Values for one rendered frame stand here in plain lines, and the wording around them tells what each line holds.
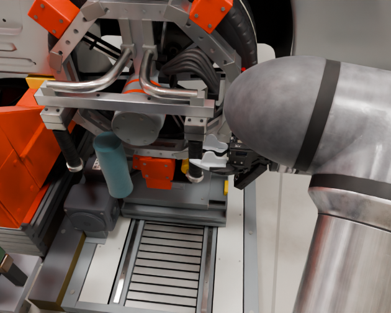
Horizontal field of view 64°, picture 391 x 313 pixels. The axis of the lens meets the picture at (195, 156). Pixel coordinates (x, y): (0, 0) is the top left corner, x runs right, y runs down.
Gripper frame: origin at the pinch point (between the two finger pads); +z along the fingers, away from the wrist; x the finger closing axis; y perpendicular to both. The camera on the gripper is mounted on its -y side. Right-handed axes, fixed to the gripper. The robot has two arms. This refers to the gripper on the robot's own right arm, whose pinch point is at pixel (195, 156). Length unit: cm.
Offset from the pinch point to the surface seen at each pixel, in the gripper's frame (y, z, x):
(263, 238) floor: -83, -31, -24
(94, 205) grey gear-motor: -42, 40, -8
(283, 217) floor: -83, -42, -37
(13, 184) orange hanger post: -17, 55, 2
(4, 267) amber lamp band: -23, 49, 25
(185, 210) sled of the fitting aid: -68, 8, -26
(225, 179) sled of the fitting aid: -68, -10, -47
